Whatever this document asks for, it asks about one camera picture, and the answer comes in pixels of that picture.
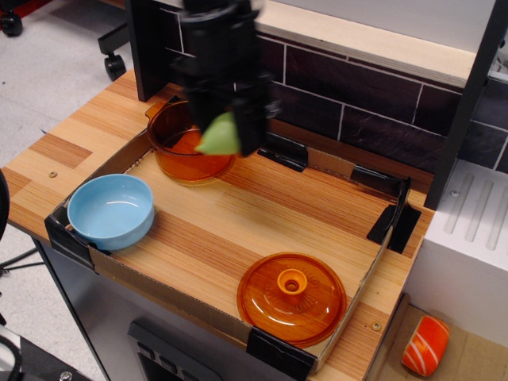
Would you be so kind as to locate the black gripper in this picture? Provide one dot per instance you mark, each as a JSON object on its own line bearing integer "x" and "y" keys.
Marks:
{"x": 224, "y": 67}

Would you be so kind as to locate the green toy pear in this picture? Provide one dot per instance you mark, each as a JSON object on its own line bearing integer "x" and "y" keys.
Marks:
{"x": 221, "y": 137}

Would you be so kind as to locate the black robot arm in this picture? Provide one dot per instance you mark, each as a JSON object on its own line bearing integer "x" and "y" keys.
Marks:
{"x": 218, "y": 6}

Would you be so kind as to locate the light blue bowl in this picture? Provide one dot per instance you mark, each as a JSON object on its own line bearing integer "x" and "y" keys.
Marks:
{"x": 112, "y": 211}

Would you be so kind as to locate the orange transparent pot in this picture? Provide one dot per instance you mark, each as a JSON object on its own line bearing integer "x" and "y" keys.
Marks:
{"x": 174, "y": 137}

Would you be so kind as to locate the black chair caster wheel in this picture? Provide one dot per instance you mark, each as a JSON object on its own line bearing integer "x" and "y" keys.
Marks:
{"x": 108, "y": 44}

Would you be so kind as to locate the light wooden shelf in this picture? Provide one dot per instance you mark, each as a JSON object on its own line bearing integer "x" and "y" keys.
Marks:
{"x": 410, "y": 55}

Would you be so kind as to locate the cardboard fence with black tape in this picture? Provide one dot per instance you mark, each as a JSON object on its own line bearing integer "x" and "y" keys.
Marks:
{"x": 182, "y": 277}

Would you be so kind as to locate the orange transparent pot lid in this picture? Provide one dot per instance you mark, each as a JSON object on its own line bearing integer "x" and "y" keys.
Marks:
{"x": 295, "y": 297}

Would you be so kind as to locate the black caster wheel far left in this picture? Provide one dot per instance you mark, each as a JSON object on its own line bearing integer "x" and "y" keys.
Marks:
{"x": 11, "y": 24}

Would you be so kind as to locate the toy oven control panel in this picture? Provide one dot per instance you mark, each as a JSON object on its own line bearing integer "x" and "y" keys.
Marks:
{"x": 159, "y": 360}

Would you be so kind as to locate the white toy sink drainer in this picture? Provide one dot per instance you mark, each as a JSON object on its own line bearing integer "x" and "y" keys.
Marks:
{"x": 460, "y": 273}

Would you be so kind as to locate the orange salmon sushi toy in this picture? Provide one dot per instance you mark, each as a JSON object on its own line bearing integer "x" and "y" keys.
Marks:
{"x": 427, "y": 345}

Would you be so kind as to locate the black vertical post left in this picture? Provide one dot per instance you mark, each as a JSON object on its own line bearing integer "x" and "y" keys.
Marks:
{"x": 156, "y": 40}

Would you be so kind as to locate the dark grey vertical post right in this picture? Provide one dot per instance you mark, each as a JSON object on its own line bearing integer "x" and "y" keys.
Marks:
{"x": 493, "y": 36}

